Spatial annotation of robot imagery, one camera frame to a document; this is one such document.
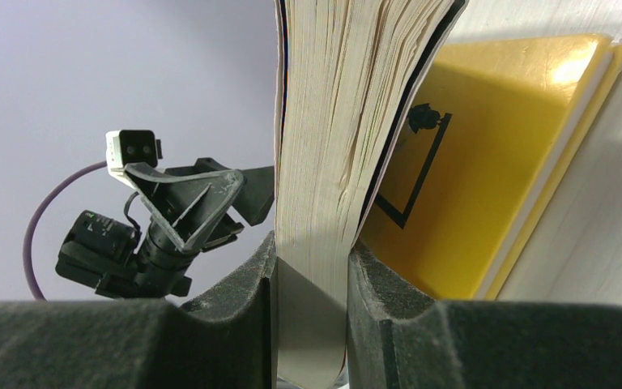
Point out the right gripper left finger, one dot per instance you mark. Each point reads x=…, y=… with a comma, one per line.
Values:
x=223, y=338

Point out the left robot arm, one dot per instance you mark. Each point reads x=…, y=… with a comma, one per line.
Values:
x=100, y=252

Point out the Jane Eyre book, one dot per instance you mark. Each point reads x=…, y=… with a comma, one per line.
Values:
x=348, y=72

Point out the yellow book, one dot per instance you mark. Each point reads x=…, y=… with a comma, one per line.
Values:
x=488, y=139

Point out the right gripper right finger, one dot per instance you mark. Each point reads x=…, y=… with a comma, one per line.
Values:
x=400, y=337

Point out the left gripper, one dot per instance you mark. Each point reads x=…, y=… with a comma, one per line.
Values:
x=188, y=206

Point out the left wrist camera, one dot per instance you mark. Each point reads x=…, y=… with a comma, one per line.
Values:
x=130, y=146

